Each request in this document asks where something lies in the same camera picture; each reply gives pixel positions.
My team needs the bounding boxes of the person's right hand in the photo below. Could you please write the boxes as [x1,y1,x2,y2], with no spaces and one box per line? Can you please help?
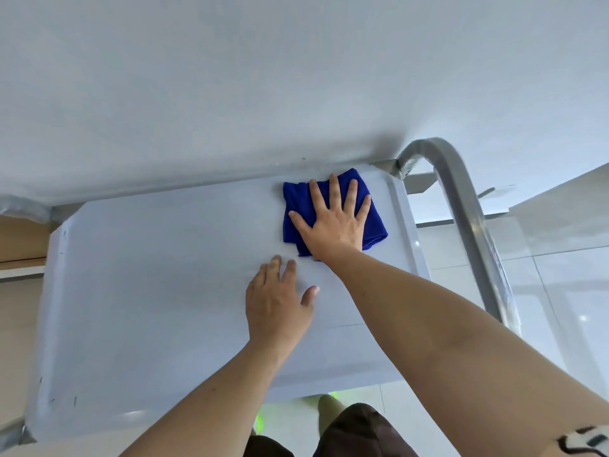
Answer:
[288,174,372,262]

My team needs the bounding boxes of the person's left hand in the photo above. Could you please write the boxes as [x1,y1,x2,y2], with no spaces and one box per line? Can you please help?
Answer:
[246,255,320,350]

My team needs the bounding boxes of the blue microfibre cloth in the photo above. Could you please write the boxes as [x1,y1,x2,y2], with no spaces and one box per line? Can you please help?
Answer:
[283,168,388,258]

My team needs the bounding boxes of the person's right forearm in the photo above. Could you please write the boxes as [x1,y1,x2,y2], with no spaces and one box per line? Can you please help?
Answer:
[323,246,609,457]

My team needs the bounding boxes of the person's left forearm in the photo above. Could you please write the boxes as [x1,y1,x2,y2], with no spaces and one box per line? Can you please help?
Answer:
[119,339,298,457]

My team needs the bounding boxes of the grey cart top tray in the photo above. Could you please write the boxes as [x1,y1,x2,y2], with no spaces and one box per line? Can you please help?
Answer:
[24,164,432,443]

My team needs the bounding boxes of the brown shorts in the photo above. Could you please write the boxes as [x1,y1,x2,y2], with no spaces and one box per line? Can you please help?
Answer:
[243,403,419,457]

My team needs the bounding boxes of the beige wooden cabinet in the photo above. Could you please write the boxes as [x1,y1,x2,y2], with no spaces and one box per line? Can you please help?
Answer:
[0,215,54,283]

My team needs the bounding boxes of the white black-printed shirt sleeve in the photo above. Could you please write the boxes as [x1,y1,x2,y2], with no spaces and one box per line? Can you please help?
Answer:
[553,425,609,457]

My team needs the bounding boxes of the metal cart handle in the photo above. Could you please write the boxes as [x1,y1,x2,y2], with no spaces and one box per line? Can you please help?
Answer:
[395,138,522,336]

